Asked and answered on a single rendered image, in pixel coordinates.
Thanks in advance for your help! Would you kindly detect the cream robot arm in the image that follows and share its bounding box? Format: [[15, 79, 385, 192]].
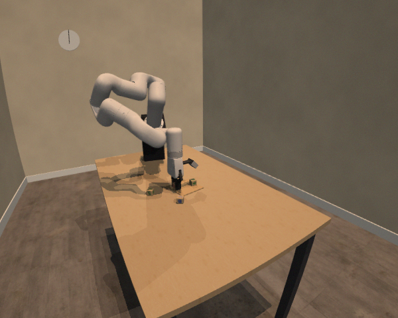
[[90, 72, 182, 158]]

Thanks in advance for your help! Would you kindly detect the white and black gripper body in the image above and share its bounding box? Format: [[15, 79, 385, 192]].
[[167, 155, 184, 179]]

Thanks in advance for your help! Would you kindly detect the tan flat mat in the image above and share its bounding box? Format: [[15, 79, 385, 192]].
[[167, 179, 204, 196]]

